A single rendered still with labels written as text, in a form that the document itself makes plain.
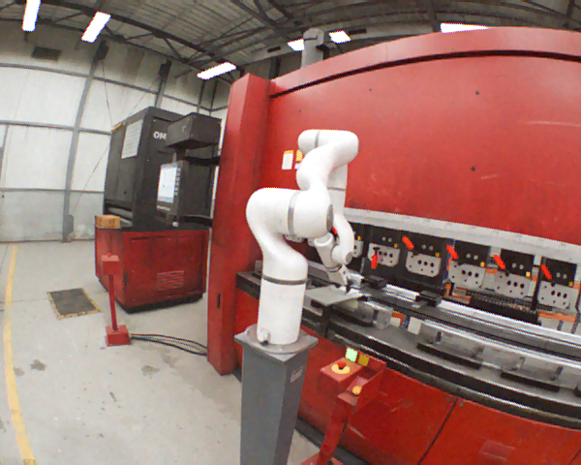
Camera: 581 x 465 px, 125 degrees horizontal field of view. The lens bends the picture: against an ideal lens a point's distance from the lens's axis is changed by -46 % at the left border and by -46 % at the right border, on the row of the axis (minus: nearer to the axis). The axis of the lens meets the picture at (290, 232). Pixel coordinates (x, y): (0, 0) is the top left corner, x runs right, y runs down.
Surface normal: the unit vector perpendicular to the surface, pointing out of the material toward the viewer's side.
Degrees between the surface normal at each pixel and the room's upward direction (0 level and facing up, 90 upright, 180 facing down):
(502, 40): 90
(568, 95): 90
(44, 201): 90
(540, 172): 90
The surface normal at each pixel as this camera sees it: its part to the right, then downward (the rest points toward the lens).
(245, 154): 0.65, 0.15
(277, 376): 0.18, 0.12
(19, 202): 0.81, 0.15
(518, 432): -0.75, -0.02
